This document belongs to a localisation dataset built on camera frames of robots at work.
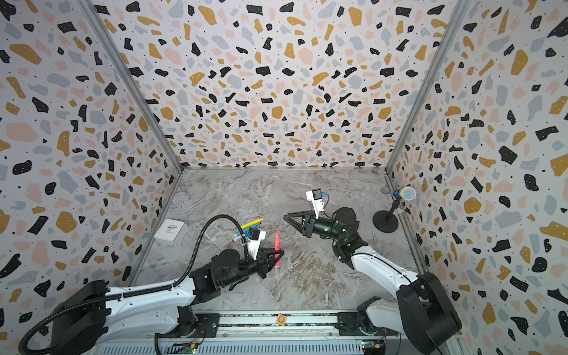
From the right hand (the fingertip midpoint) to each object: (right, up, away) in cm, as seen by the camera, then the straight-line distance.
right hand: (287, 221), depth 70 cm
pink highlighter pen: (-3, -8, +2) cm, 9 cm away
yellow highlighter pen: (-17, -5, +29) cm, 33 cm away
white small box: (-49, -7, +22) cm, 55 cm away
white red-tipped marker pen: (-24, -12, +25) cm, 37 cm away
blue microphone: (+42, +9, +8) cm, 44 cm away
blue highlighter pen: (-12, -3, -4) cm, 13 cm away
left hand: (-1, -11, +2) cm, 11 cm away
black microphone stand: (+43, -4, +31) cm, 53 cm away
